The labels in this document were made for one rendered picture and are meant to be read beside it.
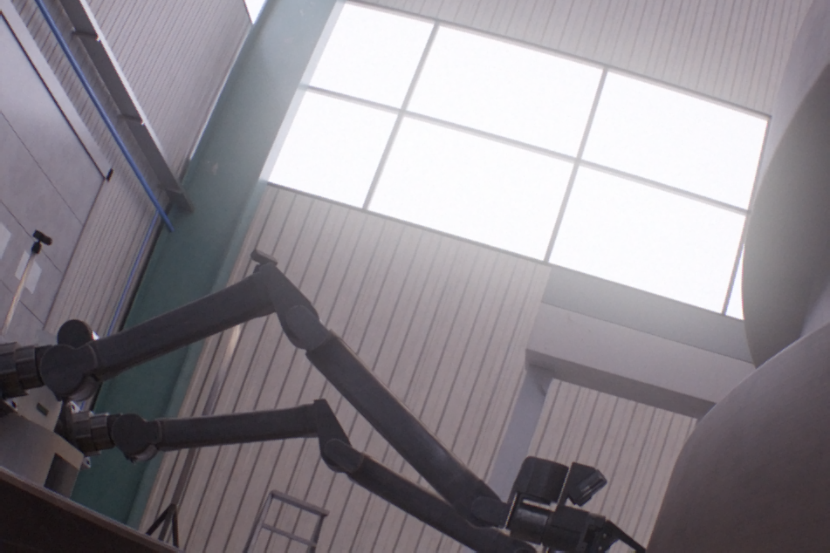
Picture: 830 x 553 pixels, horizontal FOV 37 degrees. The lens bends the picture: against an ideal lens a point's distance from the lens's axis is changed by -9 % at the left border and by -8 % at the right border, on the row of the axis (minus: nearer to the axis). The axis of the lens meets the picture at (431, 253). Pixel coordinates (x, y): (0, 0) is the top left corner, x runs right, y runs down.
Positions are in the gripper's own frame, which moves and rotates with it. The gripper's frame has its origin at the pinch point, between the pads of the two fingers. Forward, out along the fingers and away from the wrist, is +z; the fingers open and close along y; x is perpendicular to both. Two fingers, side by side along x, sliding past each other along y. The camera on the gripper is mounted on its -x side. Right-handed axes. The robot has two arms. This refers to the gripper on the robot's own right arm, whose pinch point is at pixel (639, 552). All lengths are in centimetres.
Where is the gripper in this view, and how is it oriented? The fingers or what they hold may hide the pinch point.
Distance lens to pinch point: 196.8
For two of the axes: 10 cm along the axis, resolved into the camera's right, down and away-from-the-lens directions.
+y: 1.1, 3.7, 9.2
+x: -3.2, 8.9, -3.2
